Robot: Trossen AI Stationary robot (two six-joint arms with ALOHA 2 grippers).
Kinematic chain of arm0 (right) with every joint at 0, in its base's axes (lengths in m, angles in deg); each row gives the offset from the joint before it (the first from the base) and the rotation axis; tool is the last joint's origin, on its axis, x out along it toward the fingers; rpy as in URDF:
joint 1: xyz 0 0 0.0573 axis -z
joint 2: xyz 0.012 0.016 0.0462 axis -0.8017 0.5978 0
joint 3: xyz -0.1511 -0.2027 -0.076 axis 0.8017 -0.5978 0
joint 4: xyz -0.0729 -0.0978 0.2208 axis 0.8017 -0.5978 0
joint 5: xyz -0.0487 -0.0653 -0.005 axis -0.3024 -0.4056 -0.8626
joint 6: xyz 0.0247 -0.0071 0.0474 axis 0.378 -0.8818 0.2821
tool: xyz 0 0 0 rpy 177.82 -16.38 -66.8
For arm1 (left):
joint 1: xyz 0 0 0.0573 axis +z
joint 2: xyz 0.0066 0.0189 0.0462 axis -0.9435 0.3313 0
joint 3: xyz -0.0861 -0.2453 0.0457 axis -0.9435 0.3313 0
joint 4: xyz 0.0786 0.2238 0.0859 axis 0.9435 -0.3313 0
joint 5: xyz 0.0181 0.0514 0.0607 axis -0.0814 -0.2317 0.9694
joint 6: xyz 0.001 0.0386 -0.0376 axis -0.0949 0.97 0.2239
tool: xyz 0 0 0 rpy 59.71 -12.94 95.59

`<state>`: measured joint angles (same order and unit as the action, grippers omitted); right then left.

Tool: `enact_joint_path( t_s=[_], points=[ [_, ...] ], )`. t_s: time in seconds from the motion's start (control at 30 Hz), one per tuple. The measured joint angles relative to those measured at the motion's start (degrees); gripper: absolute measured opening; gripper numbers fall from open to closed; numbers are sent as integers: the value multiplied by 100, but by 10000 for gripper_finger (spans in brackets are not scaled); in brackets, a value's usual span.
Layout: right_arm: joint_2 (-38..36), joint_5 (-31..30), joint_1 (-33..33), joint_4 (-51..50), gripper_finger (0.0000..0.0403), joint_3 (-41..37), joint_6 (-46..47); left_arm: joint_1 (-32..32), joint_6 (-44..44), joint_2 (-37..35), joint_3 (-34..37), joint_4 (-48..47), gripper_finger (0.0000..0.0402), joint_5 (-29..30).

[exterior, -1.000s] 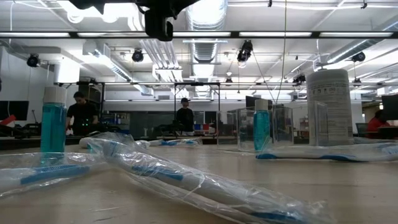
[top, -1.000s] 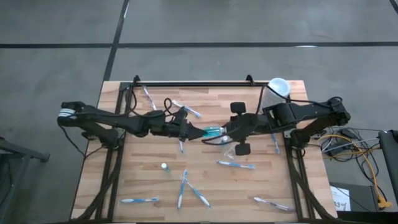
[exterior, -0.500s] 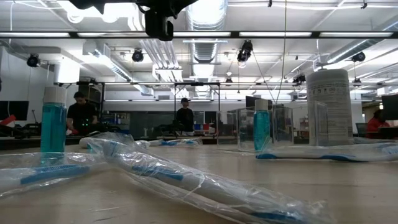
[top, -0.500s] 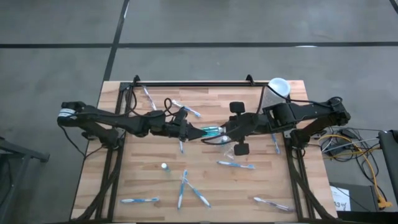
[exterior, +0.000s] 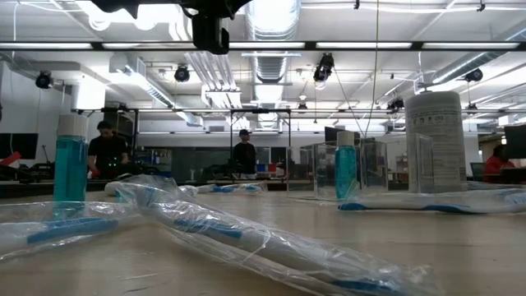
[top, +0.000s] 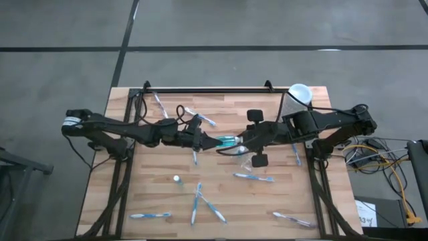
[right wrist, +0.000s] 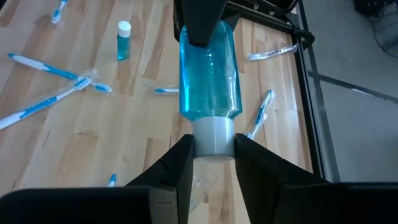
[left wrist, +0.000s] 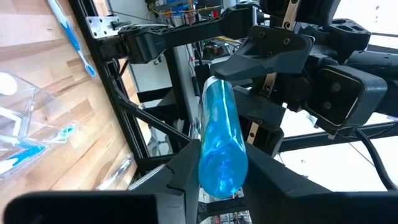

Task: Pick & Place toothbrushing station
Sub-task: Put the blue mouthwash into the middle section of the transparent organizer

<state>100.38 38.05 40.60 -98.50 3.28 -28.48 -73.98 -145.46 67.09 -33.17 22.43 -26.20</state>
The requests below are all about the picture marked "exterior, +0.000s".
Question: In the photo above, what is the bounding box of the clear acrylic organizer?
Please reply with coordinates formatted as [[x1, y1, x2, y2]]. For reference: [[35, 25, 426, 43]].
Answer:
[[286, 132, 436, 202]]

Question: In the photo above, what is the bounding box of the red flat object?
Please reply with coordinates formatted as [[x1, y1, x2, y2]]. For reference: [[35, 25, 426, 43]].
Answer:
[[0, 150, 21, 167]]

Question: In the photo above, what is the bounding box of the black background workstation frame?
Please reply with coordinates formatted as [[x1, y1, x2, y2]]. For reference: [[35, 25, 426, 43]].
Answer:
[[72, 107, 293, 182]]

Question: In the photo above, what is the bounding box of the black monitor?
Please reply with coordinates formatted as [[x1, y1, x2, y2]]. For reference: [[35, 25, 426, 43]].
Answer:
[[504, 124, 526, 160], [324, 126, 346, 145], [0, 132, 39, 160]]

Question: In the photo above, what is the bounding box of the white wrapped cup stack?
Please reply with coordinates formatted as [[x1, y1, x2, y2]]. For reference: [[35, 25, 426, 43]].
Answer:
[[404, 90, 470, 193]]

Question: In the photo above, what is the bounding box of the black metal table frame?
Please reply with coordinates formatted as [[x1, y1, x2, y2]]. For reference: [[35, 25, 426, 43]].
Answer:
[[0, 178, 313, 199]]

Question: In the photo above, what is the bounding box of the black overhead crossbar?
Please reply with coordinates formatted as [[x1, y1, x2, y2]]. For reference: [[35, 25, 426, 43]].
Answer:
[[0, 40, 526, 52]]

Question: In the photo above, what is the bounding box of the silver ventilation duct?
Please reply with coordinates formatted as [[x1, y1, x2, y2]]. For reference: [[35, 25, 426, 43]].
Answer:
[[246, 0, 303, 131]]

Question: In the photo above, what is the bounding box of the person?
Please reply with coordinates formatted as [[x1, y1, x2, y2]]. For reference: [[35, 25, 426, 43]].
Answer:
[[233, 128, 258, 181], [483, 143, 515, 185], [87, 120, 131, 180]]

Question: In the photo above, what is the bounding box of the white ceiling pipe bundle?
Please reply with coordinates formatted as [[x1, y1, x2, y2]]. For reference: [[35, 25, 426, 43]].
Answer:
[[170, 0, 244, 109]]

